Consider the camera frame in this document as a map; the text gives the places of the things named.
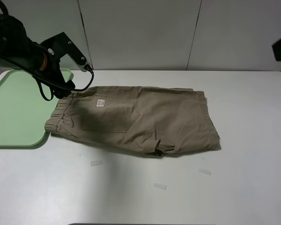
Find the clear tape strip left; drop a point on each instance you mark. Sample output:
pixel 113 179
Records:
pixel 96 163

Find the clear tape strip middle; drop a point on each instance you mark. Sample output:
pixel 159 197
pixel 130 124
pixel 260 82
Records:
pixel 160 186

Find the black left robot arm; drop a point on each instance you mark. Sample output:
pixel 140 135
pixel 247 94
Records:
pixel 41 61

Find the green plastic tray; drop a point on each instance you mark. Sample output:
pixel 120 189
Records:
pixel 23 111

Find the clear tape strip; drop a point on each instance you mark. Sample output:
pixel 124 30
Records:
pixel 160 186
pixel 203 171
pixel 96 163

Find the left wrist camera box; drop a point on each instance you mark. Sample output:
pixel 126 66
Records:
pixel 79 59

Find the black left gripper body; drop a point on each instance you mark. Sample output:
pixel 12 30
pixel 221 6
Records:
pixel 54 49

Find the clear tape strip right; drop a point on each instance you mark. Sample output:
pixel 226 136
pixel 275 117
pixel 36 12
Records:
pixel 203 171

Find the khaki shorts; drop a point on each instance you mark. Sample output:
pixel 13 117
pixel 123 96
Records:
pixel 146 120

